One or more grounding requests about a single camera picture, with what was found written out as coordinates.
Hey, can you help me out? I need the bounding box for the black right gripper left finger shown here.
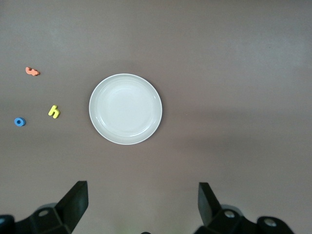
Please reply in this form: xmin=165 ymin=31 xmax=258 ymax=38
xmin=0 ymin=180 xmax=89 ymax=234

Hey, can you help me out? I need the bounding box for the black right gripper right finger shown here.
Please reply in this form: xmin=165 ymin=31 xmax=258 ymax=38
xmin=195 ymin=182 xmax=296 ymax=234

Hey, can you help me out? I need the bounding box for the yellow foam letter h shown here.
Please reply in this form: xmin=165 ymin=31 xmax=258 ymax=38
xmin=48 ymin=105 xmax=60 ymax=119

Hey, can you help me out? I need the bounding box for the orange foam letter t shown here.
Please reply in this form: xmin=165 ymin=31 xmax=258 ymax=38
xmin=25 ymin=67 xmax=40 ymax=77

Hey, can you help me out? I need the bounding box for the beige brown plate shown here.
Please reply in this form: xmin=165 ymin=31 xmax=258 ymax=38
xmin=88 ymin=73 xmax=163 ymax=146

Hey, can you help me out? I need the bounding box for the brown table cover sheet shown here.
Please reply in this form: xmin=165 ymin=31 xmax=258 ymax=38
xmin=0 ymin=0 xmax=312 ymax=234

